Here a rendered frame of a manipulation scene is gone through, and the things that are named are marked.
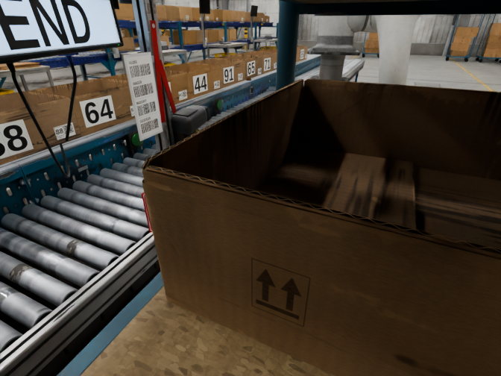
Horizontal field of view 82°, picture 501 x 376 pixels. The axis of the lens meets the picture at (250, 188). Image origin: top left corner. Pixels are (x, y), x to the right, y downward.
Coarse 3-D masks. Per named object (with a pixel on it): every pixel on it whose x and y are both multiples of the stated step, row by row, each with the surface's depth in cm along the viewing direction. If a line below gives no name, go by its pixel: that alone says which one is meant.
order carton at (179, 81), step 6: (168, 72) 182; (174, 72) 180; (180, 72) 178; (186, 72) 175; (108, 78) 154; (114, 78) 163; (120, 78) 167; (126, 78) 171; (168, 78) 162; (174, 78) 166; (180, 78) 171; (186, 78) 176; (174, 84) 167; (180, 84) 172; (186, 84) 177; (174, 90) 169; (180, 90) 173; (186, 90) 179; (174, 96) 170; (174, 102) 171; (180, 102) 176
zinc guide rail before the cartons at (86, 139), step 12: (240, 84) 228; (204, 96) 189; (132, 120) 142; (96, 132) 127; (108, 132) 127; (72, 144) 114; (36, 156) 104; (48, 156) 106; (0, 168) 95; (12, 168) 96
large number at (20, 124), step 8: (0, 128) 95; (8, 128) 97; (16, 128) 100; (24, 128) 102; (0, 136) 96; (8, 136) 98; (16, 136) 100; (24, 136) 102; (0, 144) 96; (8, 144) 98; (16, 144) 101; (24, 144) 103; (0, 152) 97; (8, 152) 99; (16, 152) 101
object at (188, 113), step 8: (176, 112) 82; (184, 112) 81; (192, 112) 81; (200, 112) 83; (208, 112) 87; (176, 120) 80; (184, 120) 79; (192, 120) 80; (200, 120) 83; (208, 120) 88; (176, 128) 81; (184, 128) 80; (192, 128) 81
